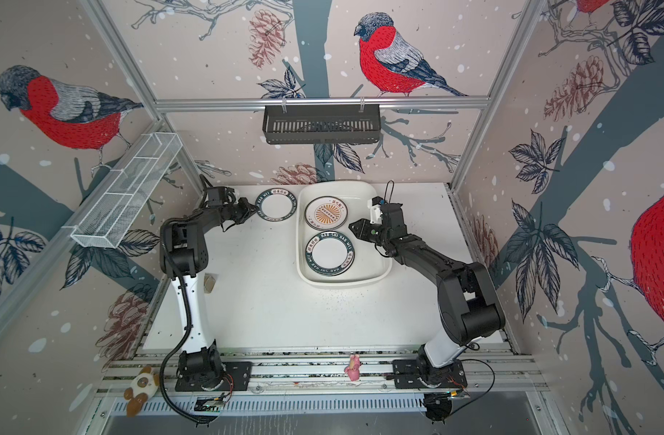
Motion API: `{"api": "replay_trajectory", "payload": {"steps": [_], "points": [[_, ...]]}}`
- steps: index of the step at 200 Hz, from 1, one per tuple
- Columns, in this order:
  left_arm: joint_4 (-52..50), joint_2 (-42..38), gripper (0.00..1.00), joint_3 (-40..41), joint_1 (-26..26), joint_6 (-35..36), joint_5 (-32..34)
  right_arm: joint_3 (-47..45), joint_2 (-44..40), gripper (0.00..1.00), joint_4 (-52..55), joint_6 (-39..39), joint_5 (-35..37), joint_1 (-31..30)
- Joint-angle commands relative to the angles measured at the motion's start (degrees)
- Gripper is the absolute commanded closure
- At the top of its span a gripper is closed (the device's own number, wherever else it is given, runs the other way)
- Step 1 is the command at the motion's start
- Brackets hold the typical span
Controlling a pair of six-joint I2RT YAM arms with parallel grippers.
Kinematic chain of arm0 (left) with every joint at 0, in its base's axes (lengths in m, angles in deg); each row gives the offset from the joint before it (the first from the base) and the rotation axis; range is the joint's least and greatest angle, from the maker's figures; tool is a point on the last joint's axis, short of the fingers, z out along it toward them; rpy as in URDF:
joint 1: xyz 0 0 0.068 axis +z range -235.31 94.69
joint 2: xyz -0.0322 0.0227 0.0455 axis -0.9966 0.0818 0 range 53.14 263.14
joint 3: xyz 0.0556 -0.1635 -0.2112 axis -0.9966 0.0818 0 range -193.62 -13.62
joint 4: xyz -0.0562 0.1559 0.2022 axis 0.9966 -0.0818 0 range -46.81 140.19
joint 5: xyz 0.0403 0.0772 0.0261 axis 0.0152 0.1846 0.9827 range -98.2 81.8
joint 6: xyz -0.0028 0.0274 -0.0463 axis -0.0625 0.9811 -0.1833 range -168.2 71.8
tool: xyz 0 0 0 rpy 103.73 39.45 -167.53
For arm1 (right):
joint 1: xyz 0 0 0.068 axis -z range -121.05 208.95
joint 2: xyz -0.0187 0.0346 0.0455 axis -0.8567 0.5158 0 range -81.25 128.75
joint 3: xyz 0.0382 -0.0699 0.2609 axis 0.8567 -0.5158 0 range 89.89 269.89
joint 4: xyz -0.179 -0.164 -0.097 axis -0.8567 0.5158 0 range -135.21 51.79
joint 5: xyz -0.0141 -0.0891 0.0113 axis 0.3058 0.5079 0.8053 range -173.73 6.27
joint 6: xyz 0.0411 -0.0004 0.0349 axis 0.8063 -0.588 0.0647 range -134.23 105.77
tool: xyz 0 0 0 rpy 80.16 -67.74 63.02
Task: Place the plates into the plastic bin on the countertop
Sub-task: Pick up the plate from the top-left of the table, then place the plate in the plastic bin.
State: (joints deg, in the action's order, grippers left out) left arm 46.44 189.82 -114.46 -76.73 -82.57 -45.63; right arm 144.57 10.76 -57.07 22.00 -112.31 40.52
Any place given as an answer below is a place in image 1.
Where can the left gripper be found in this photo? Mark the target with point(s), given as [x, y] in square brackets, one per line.
[246, 207]

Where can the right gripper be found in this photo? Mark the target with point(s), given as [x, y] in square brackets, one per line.
[363, 232]

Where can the green rim plate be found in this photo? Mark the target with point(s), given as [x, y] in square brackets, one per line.
[276, 205]
[329, 253]

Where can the orange sunburst plate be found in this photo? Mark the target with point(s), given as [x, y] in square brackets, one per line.
[326, 213]

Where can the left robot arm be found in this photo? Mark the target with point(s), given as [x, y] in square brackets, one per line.
[184, 257]

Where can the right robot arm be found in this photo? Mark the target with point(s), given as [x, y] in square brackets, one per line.
[467, 302]

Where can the white plastic bin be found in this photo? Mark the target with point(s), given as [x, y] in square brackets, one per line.
[369, 266]

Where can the pink toy figure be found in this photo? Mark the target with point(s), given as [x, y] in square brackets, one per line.
[352, 371]

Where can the brown white plush toy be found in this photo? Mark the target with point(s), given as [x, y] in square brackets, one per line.
[142, 388]

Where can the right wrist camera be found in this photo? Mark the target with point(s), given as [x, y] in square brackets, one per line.
[376, 206]

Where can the black hanging wire basket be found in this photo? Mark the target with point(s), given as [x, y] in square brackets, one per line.
[322, 124]

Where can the horizontal aluminium frame bar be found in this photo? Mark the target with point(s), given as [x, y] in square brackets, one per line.
[254, 105]

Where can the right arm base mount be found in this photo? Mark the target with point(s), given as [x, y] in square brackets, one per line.
[419, 373]

